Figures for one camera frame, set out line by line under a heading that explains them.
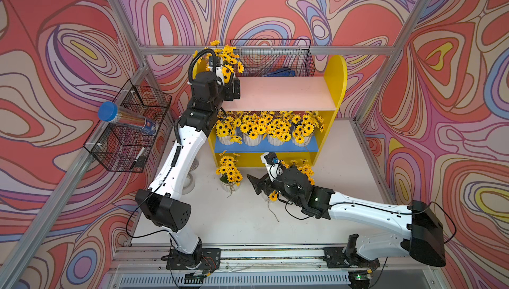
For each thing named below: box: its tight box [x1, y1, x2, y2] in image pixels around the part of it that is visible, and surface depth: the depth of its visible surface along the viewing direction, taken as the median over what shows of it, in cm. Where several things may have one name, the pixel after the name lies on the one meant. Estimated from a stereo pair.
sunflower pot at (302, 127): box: [290, 110, 325, 148], surface depth 82 cm
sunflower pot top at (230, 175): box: [216, 150, 244, 197], surface depth 84 cm
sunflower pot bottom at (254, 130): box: [239, 114, 268, 147], surface depth 82 cm
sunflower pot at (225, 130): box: [215, 116, 243, 146], surface depth 82 cm
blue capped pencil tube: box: [97, 101, 158, 135], surface depth 66 cm
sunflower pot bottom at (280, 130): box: [266, 110, 293, 147], surface depth 82 cm
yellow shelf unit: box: [192, 55, 348, 167], surface depth 81 cm
